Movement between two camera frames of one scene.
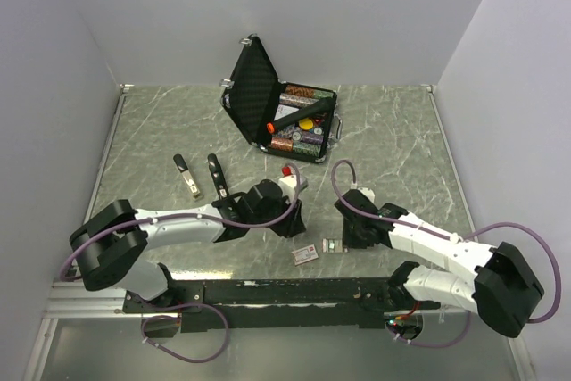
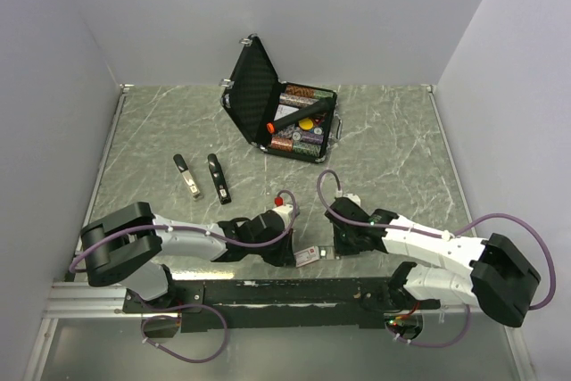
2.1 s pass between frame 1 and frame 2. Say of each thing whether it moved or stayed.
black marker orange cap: stayed
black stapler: stayed
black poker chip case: stayed
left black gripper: moved
